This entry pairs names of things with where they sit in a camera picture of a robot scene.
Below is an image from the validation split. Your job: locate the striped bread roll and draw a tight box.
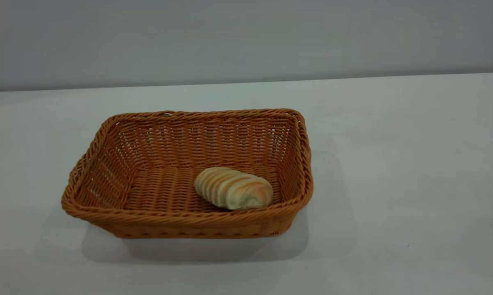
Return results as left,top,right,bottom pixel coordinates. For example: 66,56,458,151
193,166,274,211

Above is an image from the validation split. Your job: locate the orange woven wicker basket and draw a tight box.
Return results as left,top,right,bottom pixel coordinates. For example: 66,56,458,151
61,108,314,239

